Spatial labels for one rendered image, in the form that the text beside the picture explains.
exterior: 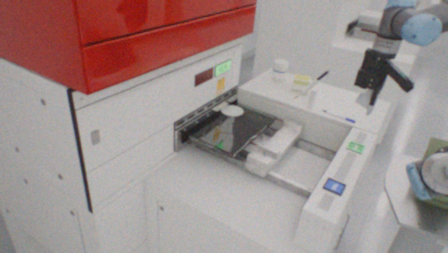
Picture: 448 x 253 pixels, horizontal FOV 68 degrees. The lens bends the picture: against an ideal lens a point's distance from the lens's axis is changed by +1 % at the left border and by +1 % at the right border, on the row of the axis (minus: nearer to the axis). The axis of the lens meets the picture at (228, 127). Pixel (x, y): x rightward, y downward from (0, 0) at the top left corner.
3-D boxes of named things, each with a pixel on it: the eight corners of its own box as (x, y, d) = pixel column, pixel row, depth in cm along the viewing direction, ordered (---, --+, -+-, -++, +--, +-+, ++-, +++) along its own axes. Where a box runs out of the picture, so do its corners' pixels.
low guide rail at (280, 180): (196, 147, 132) (196, 141, 130) (199, 145, 133) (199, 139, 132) (314, 201, 111) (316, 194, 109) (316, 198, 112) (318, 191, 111)
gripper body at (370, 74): (358, 80, 110) (370, 45, 103) (385, 87, 106) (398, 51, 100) (352, 87, 104) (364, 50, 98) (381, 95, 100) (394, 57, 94)
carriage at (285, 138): (244, 169, 117) (245, 162, 116) (285, 128, 145) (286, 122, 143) (264, 178, 114) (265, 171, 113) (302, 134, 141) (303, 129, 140)
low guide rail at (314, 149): (231, 122, 152) (231, 116, 150) (234, 120, 154) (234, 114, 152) (337, 162, 131) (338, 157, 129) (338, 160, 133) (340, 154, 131)
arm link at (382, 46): (404, 37, 98) (401, 42, 91) (398, 52, 100) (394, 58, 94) (378, 32, 101) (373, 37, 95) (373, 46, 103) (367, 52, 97)
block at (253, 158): (246, 162, 117) (247, 154, 115) (250, 157, 119) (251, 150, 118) (266, 170, 113) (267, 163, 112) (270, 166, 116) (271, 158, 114)
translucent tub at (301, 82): (290, 93, 151) (294, 78, 147) (292, 86, 157) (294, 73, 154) (307, 95, 150) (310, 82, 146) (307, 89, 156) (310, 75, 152)
